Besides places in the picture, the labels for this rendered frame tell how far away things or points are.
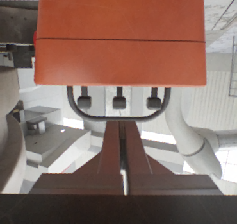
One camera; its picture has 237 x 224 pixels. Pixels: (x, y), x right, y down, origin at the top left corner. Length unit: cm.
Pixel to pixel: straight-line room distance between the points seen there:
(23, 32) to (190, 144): 117
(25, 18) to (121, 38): 118
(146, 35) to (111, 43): 4
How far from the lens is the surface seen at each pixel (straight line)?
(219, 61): 1346
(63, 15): 20
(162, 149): 322
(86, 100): 26
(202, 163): 71
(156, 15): 19
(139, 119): 32
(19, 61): 143
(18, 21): 133
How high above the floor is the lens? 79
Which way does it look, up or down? 14 degrees up
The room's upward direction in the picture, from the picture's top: 179 degrees counter-clockwise
